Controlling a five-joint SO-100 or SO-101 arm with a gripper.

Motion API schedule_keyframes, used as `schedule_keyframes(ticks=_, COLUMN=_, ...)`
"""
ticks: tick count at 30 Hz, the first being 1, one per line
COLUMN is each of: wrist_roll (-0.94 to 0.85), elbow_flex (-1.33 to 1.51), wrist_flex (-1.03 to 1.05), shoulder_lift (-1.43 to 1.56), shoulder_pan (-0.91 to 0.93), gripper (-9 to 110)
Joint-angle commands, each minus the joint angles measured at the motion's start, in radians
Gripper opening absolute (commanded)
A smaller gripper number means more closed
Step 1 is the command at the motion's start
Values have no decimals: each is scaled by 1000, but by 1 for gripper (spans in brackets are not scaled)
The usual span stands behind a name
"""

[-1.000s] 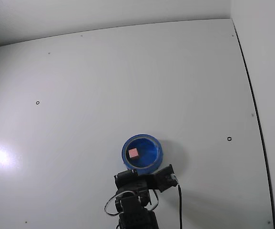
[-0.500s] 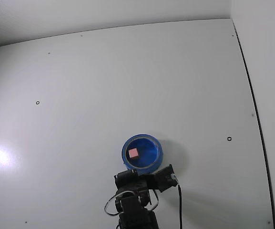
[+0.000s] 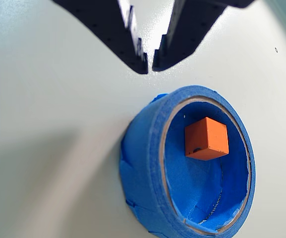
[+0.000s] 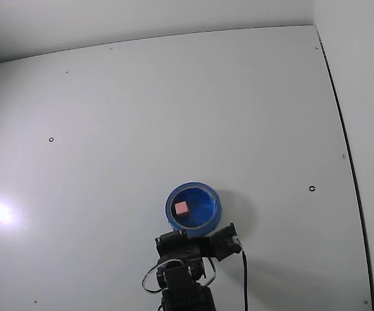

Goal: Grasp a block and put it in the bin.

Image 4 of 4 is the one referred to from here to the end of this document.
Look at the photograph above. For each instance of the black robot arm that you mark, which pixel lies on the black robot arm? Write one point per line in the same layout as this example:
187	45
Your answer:
180	291

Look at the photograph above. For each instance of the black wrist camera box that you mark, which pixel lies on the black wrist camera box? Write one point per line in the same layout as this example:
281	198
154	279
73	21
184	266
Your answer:
225	241

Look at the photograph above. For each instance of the blue tape roll bin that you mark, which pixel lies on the blue tape roll bin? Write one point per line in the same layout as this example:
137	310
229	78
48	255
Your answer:
203	210

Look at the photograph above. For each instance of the orange cube block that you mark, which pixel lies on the orange cube block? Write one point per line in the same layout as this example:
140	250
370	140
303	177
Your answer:
181	208

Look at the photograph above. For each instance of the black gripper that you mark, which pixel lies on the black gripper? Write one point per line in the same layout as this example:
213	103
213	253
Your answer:
177	243

